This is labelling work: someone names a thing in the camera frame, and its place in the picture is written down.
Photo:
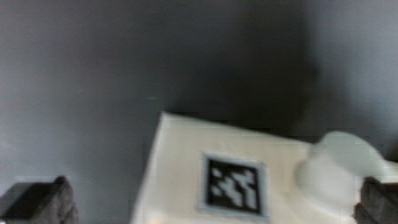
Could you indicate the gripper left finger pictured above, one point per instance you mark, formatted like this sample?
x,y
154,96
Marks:
x,y
38,203

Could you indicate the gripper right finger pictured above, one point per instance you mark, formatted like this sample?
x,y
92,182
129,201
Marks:
x,y
376,210

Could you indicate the white cabinet body box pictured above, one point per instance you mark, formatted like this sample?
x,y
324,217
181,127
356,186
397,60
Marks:
x,y
237,177

